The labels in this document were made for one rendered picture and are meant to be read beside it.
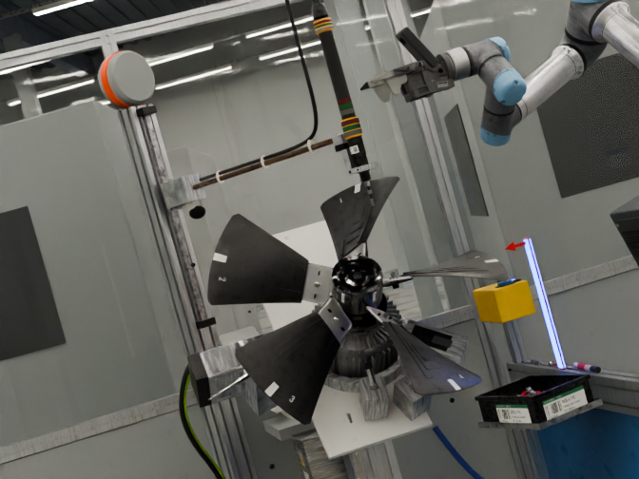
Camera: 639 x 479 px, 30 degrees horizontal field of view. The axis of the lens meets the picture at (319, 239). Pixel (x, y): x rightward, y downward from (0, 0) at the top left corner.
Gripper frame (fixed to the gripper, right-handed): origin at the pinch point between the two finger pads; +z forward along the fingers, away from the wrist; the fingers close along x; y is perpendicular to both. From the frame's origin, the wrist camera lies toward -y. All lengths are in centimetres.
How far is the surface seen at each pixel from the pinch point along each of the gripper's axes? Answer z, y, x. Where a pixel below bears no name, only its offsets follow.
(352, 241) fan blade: 13.2, 34.7, 10.2
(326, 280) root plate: 23.8, 41.4, 4.2
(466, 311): -31, 66, 71
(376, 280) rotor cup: 15.1, 44.6, -5.4
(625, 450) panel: -24, 99, -18
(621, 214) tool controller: -18, 45, -61
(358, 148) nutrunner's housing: 7.9, 14.4, -0.8
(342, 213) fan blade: 10.4, 27.3, 19.9
